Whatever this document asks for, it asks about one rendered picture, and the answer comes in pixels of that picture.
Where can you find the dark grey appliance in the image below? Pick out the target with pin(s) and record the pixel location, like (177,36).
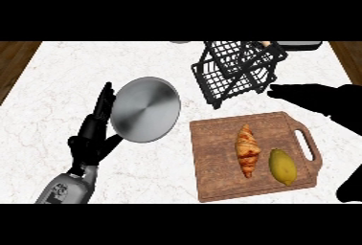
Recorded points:
(298,45)

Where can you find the small grey rounded object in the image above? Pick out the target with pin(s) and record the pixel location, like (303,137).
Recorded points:
(180,41)

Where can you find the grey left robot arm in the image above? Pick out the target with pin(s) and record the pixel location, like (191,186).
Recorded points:
(65,190)

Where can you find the yellow lemon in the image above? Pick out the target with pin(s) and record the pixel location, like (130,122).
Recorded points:
(282,167)

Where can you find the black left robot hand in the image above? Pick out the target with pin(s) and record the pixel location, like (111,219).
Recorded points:
(90,134)

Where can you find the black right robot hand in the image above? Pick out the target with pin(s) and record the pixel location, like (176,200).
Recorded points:
(337,102)

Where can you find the golden brown croissant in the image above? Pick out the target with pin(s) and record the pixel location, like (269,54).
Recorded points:
(247,150)

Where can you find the round silver metal plate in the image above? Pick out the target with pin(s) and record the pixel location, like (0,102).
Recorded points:
(146,109)

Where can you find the brown wooden cutting board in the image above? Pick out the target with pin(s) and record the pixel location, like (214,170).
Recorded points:
(213,159)

